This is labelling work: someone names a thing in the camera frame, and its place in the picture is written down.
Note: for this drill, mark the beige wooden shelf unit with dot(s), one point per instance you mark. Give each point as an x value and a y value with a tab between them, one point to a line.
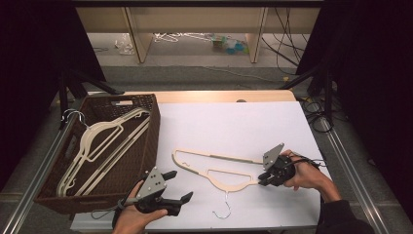
195	19

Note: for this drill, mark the person's right hand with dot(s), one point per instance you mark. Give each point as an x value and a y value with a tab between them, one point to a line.
307	175

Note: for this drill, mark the black metal stand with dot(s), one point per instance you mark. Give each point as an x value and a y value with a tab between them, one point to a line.
321	81
78	84

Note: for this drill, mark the person's left hand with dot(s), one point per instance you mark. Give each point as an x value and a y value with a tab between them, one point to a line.
130	217

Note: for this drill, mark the aluminium frame rail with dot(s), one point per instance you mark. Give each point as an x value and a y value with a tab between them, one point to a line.
357	185
19	211

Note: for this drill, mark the brown wicker basket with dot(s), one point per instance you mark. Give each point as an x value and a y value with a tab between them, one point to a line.
136	156

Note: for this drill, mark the clear plastic bag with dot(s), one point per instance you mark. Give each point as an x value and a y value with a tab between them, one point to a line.
125	45

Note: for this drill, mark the black curtain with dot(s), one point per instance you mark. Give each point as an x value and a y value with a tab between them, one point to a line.
29	65
373	65

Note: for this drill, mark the colourful plastic items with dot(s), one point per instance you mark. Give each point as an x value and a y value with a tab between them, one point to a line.
232	45

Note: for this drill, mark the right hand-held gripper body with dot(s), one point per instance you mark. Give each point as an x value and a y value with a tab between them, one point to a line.
281	170

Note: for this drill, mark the white hangers on floor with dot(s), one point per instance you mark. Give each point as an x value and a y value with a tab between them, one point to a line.
168	38

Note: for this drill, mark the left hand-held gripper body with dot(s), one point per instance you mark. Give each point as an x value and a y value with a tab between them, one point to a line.
151	185

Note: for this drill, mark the cream wooden clothes hanger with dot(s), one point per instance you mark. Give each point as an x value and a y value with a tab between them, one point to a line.
227	188

